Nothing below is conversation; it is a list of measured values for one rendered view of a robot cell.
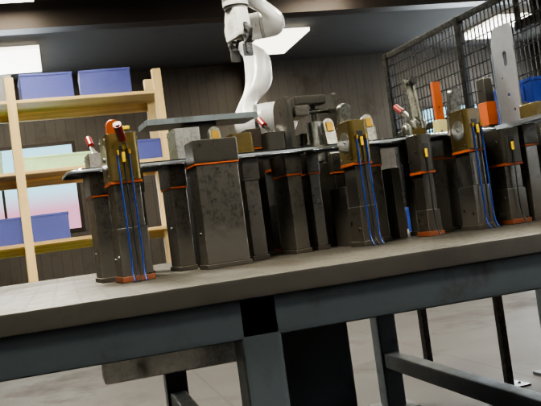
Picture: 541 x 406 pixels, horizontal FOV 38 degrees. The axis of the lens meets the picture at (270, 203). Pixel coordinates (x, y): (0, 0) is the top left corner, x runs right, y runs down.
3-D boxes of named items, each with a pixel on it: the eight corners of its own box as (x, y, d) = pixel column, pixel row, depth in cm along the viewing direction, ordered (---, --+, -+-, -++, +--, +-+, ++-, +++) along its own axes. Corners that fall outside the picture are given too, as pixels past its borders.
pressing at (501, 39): (523, 125, 251) (508, 20, 252) (501, 130, 262) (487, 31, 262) (525, 125, 251) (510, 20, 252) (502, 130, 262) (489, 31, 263)
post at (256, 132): (262, 255, 244) (245, 129, 246) (257, 255, 249) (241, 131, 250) (277, 253, 246) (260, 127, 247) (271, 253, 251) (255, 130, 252)
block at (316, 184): (318, 250, 228) (305, 152, 229) (309, 250, 235) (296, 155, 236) (331, 248, 230) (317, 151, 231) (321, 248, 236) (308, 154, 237)
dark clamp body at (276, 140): (281, 254, 243) (264, 132, 244) (268, 254, 254) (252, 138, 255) (302, 251, 245) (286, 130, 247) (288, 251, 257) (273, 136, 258)
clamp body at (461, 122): (485, 230, 218) (468, 106, 219) (460, 232, 229) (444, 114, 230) (505, 227, 220) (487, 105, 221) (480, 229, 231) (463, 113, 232)
